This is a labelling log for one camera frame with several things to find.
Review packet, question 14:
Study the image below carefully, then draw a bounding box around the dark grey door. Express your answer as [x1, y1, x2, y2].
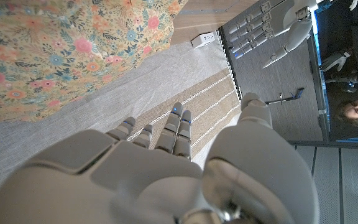
[221, 0, 331, 142]

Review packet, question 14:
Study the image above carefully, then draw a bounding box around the floral patterned cloth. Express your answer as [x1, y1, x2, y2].
[0, 0, 189, 123]

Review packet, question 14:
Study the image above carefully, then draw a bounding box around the white outlet box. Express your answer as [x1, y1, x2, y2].
[191, 32, 216, 49]

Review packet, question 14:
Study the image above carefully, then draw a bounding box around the grey white teleoperation glove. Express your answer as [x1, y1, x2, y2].
[319, 51, 351, 72]

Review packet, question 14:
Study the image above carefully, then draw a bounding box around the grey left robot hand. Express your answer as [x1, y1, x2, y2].
[227, 0, 313, 69]

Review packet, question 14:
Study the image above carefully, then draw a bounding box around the black door handle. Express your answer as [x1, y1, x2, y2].
[265, 88, 305, 105]

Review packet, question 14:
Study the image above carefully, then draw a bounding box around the black frame with zigzag trim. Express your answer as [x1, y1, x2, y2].
[216, 27, 244, 103]

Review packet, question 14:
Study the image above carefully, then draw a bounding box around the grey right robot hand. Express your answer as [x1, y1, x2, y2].
[0, 92, 319, 224]

